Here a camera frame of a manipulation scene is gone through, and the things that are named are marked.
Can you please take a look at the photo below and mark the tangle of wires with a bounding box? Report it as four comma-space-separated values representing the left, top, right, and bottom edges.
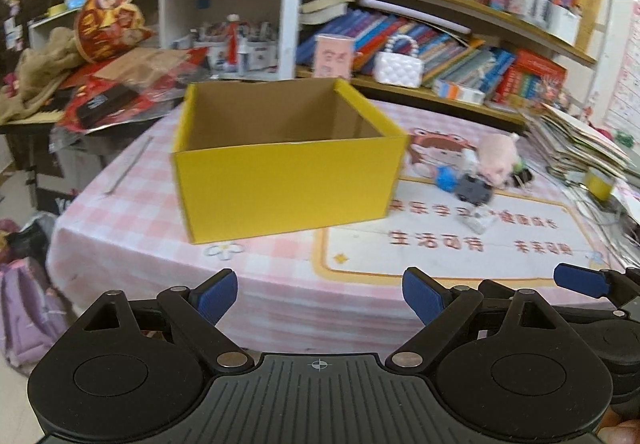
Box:
562, 179, 640, 271

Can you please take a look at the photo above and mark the brown cloth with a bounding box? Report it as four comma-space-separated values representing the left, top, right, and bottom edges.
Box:
0, 26, 84, 123

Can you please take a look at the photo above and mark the pink printed tube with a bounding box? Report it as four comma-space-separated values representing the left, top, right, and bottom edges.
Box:
312, 35, 354, 80

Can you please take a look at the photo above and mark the alphabet wall poster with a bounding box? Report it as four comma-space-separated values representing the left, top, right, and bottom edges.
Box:
602, 0, 640, 136

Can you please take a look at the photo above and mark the pink printed table mat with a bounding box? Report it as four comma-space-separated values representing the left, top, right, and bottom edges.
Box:
47, 94, 632, 367

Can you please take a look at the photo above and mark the flat red plastic packaging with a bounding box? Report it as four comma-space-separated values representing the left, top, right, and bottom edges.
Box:
55, 73, 187, 136

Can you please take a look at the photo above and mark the red boxed book set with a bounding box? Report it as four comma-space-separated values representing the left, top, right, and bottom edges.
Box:
492, 49, 569, 108

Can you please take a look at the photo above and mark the white stationery holder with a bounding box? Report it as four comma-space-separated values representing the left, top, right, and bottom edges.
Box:
520, 0, 584, 45

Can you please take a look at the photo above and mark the dark grey toy car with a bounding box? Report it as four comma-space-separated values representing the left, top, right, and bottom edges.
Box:
454, 174, 494, 206

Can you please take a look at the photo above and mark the stack of papers and booklets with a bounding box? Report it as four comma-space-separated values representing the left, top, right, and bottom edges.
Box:
522, 103, 636, 182

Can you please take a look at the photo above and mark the thick book with cream pages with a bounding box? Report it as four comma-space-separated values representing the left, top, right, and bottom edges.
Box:
300, 0, 356, 28

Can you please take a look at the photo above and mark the white quilted pearl-handle handbag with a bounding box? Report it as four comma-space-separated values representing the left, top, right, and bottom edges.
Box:
375, 35, 424, 90

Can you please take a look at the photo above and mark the wooden bookshelf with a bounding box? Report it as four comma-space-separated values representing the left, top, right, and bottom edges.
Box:
295, 0, 613, 135

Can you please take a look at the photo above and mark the person's right hand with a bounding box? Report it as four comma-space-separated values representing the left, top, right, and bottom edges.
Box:
597, 416, 640, 444

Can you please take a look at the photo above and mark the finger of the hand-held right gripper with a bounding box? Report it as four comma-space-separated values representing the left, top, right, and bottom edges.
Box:
554, 263, 640, 310
477, 279, 518, 299

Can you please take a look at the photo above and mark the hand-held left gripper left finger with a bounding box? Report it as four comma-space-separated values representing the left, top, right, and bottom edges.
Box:
75, 268, 253, 373

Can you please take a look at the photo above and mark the white pen organizer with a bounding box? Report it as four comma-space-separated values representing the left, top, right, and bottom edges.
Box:
192, 21, 279, 75

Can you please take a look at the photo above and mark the purple backpack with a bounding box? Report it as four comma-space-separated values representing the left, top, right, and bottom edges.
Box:
0, 256, 76, 371

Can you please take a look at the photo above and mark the large red snack bag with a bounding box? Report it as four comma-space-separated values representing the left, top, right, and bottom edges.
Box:
74, 0, 157, 66

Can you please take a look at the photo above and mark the thin metal rod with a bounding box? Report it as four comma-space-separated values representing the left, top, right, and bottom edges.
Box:
104, 136, 154, 198

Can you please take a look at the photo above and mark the black flat box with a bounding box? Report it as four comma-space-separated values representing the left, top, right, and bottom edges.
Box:
75, 84, 141, 129

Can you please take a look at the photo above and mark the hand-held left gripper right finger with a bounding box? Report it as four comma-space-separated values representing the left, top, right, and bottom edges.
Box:
385, 266, 569, 371

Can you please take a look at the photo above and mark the white paper roll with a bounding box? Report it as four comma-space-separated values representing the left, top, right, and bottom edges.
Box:
357, 0, 474, 38

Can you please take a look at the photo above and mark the red and white tassel figure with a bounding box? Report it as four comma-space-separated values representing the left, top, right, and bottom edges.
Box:
225, 14, 244, 71

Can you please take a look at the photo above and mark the black binder clip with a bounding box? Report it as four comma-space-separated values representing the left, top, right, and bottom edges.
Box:
507, 163, 535, 189

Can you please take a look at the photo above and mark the white charger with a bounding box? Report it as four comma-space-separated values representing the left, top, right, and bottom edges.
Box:
459, 208, 497, 234

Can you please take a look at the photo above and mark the yellow tape roll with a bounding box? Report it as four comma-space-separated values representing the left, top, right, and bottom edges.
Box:
582, 168, 619, 201

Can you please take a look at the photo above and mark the brown cardboard sheet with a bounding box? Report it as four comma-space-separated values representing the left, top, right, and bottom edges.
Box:
92, 46, 194, 86

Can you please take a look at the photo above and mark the pink plush pig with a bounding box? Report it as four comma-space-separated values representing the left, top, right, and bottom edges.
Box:
476, 133, 522, 186

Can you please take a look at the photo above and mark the yellow cardboard box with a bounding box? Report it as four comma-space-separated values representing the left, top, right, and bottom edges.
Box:
172, 78, 411, 245

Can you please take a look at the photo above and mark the blue plastic pouch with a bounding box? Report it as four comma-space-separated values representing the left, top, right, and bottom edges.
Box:
434, 165, 459, 193

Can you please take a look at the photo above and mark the orange and blue carton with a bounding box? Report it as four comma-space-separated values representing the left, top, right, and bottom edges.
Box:
432, 78, 486, 105

